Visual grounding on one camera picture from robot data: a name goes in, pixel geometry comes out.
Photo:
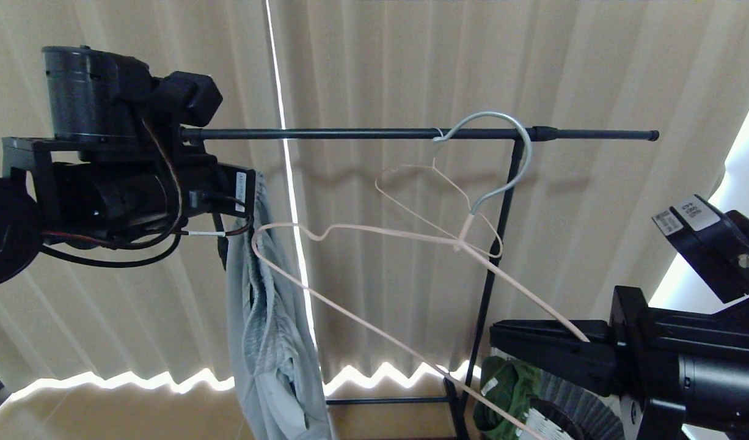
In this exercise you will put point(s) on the green garment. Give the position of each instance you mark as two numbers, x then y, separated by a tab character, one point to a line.
509	391

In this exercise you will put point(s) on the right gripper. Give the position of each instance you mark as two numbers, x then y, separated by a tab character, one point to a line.
716	379

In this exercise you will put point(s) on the beige curtain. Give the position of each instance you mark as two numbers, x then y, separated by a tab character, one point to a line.
411	61

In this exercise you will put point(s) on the pale grey shorts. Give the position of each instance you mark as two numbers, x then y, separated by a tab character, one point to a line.
270	342

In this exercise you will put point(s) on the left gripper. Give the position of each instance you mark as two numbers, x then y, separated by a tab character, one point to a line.
130	195

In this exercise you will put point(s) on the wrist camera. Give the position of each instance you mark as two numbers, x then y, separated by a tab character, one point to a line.
704	244
188	98

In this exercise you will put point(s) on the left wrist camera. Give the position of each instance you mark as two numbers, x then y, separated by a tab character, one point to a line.
188	98

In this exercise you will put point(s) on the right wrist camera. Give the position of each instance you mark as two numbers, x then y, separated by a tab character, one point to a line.
704	244

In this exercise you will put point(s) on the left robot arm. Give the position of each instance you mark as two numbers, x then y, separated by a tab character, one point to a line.
93	91

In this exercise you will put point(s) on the white laundry basket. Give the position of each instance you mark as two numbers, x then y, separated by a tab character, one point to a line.
570	403

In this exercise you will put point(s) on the black clothes rack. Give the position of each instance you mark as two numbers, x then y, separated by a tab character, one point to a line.
350	133

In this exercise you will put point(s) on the pink clothes hanger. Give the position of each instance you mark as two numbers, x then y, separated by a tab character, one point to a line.
464	232
434	157

